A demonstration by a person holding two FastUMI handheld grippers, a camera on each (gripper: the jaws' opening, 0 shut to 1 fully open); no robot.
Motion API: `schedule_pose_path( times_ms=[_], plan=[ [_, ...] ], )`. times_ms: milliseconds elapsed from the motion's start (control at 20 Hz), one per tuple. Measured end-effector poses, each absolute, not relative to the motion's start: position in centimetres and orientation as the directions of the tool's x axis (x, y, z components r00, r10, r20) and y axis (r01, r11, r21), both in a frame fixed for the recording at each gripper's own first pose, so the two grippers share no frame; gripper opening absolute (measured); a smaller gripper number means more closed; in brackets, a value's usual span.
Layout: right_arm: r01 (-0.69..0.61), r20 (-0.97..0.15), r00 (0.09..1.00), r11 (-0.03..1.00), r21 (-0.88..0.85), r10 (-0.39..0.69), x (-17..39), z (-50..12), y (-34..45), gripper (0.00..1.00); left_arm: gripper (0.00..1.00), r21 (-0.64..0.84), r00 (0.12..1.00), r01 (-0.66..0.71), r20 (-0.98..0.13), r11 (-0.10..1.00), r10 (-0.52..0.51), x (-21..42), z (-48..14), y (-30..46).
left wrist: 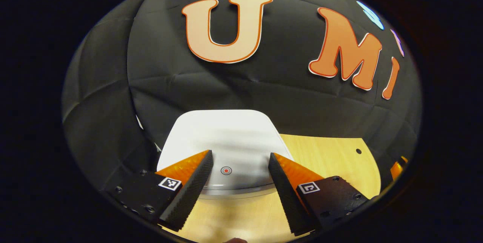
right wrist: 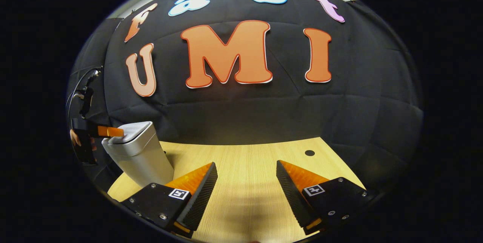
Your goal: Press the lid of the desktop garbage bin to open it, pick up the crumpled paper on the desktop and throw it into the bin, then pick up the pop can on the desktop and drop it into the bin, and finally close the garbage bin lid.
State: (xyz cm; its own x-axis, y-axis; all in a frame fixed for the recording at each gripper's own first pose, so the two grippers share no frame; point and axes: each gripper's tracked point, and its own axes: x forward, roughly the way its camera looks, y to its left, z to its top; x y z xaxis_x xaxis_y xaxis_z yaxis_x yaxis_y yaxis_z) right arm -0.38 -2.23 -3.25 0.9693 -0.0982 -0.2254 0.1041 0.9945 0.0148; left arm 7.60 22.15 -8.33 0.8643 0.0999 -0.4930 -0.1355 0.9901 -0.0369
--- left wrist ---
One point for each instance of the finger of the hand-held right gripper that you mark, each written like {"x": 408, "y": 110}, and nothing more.
{"x": 397, "y": 169}

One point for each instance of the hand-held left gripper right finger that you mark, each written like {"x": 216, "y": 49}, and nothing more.
{"x": 285, "y": 194}

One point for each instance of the white desktop garbage bin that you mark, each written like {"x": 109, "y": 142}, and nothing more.
{"x": 226, "y": 137}

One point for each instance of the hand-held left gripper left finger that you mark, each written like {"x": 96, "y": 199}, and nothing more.
{"x": 188, "y": 194}

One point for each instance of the black backdrop cloth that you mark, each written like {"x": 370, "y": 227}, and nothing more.
{"x": 245, "y": 84}

